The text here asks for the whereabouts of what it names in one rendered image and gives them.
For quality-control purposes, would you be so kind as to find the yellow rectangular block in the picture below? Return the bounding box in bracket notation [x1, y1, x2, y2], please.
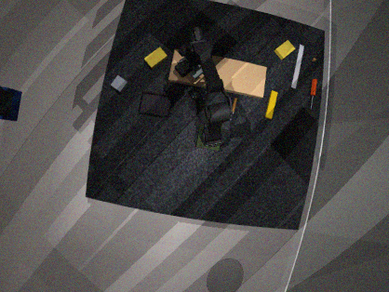
[144, 47, 168, 69]
[275, 40, 295, 59]

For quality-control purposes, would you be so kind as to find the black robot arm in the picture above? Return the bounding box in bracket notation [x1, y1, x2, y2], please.
[178, 27, 233, 148]

